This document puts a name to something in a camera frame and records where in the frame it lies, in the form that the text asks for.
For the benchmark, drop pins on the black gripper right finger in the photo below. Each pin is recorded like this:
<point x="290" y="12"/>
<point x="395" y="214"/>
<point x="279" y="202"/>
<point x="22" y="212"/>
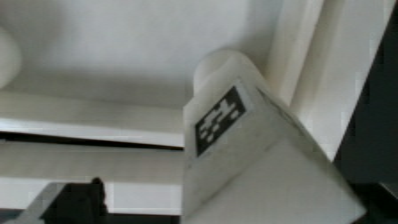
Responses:
<point x="379" y="198"/>

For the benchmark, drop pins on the white L-shaped obstacle fence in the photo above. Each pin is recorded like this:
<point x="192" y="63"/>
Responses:
<point x="141" y="173"/>

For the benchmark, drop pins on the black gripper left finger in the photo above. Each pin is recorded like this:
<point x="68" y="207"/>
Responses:
<point x="68" y="204"/>

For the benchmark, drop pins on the white square tabletop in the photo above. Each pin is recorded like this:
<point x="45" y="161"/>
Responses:
<point x="111" y="51"/>

